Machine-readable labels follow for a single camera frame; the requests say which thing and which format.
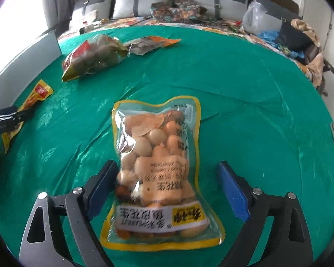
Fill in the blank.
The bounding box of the clear plastic bag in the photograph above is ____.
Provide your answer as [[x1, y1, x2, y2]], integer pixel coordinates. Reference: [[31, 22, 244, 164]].
[[242, 1, 268, 34]]

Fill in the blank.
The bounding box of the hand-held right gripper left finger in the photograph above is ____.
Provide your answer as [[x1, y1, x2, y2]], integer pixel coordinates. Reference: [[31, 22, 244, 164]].
[[19, 160, 118, 267]]

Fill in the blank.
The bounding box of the dark floral folded quilt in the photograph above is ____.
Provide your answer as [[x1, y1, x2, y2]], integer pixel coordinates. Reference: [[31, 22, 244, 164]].
[[150, 0, 224, 25]]

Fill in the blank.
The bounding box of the green patterned cloth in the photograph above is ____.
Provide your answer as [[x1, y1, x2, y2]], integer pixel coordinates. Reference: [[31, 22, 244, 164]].
[[0, 28, 334, 267]]

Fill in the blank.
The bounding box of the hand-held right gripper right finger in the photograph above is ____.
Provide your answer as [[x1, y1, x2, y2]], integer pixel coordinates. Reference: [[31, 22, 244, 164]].
[[216, 160, 314, 267]]

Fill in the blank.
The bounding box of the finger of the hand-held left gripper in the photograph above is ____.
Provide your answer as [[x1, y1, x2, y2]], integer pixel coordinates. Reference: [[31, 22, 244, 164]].
[[0, 106, 36, 123]]

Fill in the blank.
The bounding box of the yellow-bordered peanut packet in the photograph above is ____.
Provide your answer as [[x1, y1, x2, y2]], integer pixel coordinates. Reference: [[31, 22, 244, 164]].
[[100, 96, 226, 253]]

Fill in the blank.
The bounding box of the blue cloth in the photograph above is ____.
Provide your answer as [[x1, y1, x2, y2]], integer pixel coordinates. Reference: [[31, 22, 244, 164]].
[[257, 30, 282, 48]]

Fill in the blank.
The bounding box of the patterned bed sheet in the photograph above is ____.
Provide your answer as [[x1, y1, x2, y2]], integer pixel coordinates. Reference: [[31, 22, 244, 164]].
[[58, 16, 270, 43]]

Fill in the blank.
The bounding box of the grey curtain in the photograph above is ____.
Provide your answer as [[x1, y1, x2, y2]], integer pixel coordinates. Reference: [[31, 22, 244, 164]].
[[41, 0, 76, 26]]

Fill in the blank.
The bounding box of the orange-edged dark snack packet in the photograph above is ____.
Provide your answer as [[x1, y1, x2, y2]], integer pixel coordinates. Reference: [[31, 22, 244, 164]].
[[125, 36, 182, 57]]

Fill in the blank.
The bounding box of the black bag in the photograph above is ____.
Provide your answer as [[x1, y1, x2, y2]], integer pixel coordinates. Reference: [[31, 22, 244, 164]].
[[274, 20, 314, 52]]

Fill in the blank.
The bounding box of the gold patterned cloth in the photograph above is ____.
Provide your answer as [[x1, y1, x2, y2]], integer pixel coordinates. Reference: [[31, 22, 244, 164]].
[[291, 18, 324, 90]]

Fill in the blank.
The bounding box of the dark brown chair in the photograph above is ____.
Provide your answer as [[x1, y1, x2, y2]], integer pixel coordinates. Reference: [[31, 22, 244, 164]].
[[303, 44, 334, 98]]

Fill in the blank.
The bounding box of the long yellow snack packet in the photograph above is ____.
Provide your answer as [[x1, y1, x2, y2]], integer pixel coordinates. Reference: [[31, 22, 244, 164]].
[[1, 79, 54, 155]]

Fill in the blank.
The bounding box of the tall grey board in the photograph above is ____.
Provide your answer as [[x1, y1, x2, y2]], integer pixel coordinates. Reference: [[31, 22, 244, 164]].
[[0, 30, 63, 98]]

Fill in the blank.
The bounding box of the large bag with red label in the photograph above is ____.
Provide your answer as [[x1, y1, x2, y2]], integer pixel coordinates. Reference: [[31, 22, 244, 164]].
[[61, 33, 129, 83]]

